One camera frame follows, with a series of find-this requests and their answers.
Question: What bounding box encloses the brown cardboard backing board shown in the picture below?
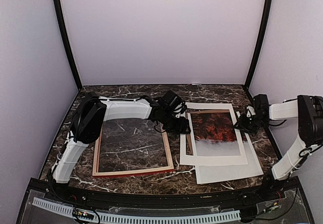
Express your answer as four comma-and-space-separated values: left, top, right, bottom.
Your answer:
186, 134, 193, 155

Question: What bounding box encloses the white slotted cable duct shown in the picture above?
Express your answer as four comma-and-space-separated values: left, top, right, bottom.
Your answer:
32, 197, 241, 223

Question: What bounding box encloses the black corner post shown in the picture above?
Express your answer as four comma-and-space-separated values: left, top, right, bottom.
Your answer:
244, 0, 272, 90
53, 0, 83, 91

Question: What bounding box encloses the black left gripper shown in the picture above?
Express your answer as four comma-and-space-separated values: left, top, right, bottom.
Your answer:
161, 110, 191, 135

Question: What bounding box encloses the red wooden picture frame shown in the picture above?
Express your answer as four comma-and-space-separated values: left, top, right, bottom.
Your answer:
92, 115, 175, 178

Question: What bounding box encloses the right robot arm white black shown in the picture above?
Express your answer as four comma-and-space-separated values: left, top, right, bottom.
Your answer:
234, 94, 322, 181

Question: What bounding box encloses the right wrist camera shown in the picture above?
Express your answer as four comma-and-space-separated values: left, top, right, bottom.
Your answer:
246, 105, 256, 118

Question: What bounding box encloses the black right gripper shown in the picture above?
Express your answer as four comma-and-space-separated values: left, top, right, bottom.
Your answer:
234, 114, 270, 135

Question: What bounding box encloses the right black corner post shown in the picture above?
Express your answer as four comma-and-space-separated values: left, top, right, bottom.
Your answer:
244, 0, 272, 90

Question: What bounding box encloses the clear acrylic sheet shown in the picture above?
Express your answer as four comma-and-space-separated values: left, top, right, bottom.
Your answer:
97, 119, 170, 172

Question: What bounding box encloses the left black corner post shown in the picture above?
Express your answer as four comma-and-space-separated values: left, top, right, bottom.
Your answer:
53, 0, 83, 91

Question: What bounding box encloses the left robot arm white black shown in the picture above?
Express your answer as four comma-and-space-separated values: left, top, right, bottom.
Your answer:
47, 90, 191, 202

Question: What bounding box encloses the black front rail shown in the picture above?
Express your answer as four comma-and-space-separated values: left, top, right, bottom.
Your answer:
27, 178, 298, 211

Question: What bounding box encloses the white mat board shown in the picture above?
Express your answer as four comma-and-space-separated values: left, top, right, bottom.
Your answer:
180, 102, 248, 166

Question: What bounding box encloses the red forest photo print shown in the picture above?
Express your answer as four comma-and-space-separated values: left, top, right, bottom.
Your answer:
190, 109, 241, 156

